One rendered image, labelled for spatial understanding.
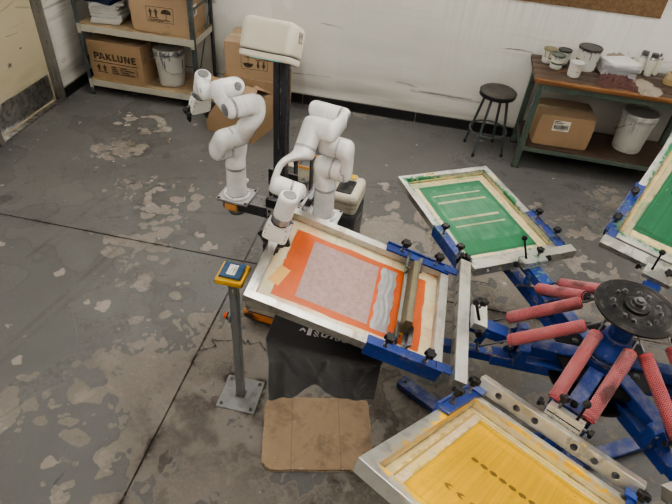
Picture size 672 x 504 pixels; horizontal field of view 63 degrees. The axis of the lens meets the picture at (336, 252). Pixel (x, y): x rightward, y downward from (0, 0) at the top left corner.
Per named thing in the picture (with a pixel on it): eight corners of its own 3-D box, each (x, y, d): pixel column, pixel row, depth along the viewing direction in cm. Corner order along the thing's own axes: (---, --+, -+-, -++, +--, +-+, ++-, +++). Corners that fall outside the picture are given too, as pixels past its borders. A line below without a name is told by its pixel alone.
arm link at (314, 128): (320, 105, 226) (354, 113, 222) (304, 153, 225) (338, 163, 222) (310, 89, 210) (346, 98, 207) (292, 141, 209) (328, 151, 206)
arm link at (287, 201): (286, 173, 212) (309, 182, 213) (279, 194, 219) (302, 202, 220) (278, 196, 201) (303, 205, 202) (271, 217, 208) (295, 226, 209)
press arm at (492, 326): (463, 329, 225) (469, 321, 222) (464, 318, 230) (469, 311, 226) (502, 344, 226) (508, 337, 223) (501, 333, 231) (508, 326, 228)
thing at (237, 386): (215, 406, 309) (200, 283, 246) (229, 375, 325) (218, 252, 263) (253, 414, 306) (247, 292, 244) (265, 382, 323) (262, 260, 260)
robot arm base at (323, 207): (316, 201, 269) (318, 174, 259) (341, 207, 267) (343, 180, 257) (305, 219, 258) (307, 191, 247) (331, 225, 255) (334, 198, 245)
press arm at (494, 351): (304, 326, 244) (304, 317, 240) (307, 316, 249) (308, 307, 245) (591, 385, 231) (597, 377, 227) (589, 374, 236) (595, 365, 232)
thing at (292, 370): (270, 401, 252) (269, 341, 225) (272, 395, 255) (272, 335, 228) (369, 424, 248) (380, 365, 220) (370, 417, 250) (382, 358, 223)
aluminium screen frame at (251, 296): (240, 301, 203) (243, 294, 200) (284, 210, 246) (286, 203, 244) (436, 378, 208) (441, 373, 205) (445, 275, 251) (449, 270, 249)
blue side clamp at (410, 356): (360, 353, 206) (367, 342, 201) (362, 343, 209) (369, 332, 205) (434, 382, 208) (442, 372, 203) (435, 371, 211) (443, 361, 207)
